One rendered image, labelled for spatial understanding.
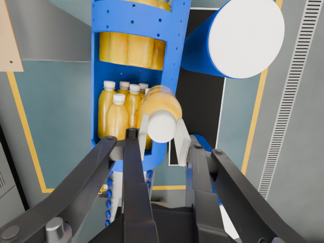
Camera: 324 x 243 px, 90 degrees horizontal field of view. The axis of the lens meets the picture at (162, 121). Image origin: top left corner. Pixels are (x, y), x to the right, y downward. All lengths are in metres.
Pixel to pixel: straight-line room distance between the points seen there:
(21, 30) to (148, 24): 0.64
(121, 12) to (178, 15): 0.15
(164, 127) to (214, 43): 0.51
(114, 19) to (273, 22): 0.55
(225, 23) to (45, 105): 1.80
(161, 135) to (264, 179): 2.43
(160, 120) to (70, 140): 1.90
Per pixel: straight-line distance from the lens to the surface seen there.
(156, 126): 0.21
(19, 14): 0.99
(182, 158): 0.17
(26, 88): 2.11
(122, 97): 0.55
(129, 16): 0.46
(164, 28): 0.47
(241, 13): 0.72
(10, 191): 2.55
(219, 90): 1.66
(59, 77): 1.92
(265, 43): 0.76
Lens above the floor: 1.67
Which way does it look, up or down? 70 degrees down
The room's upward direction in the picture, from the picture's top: 172 degrees clockwise
